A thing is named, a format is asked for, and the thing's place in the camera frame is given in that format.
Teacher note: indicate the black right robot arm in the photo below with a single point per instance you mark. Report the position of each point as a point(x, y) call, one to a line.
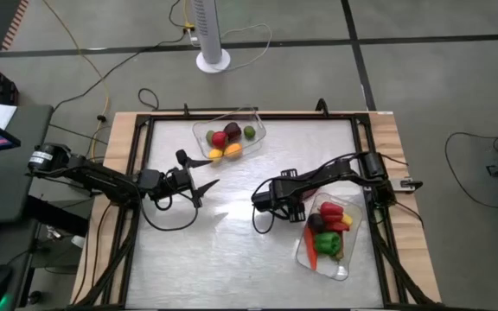
point(331, 173)

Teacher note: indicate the dark purple plum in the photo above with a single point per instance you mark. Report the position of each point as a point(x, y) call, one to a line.
point(233, 130)

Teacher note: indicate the bright red apple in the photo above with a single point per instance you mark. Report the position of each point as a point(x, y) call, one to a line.
point(219, 139)

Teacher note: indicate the clear plastic basket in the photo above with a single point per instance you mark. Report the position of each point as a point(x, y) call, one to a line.
point(257, 142)
point(344, 268)

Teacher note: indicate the red bell pepper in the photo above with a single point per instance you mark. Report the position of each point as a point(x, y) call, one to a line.
point(331, 209)

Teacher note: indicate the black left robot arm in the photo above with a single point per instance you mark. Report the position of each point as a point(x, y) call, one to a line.
point(97, 177)

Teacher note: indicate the grey side desk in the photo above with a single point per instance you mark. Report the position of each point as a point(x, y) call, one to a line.
point(24, 181)

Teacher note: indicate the orange fruit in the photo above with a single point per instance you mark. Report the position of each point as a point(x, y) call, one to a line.
point(233, 150)

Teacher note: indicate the green lime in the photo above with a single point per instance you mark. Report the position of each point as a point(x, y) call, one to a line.
point(249, 132)
point(209, 138)

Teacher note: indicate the green bell pepper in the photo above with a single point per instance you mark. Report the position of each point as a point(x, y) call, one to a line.
point(327, 243)

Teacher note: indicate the dark purple eggplant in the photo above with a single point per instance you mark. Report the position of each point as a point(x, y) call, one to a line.
point(316, 222)

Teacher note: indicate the white tower fan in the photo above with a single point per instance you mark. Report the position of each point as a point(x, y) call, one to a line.
point(208, 26)

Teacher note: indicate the black metal table frame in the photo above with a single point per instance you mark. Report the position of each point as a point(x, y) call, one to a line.
point(296, 116)

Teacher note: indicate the orange carrot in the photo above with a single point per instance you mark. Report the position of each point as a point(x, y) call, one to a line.
point(310, 250)

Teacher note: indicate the yellow lemon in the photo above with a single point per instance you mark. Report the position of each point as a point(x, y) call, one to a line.
point(215, 154)

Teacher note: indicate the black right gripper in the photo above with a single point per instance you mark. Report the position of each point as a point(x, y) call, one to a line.
point(275, 196)

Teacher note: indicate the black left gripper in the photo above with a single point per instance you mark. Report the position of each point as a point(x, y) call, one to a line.
point(177, 179)

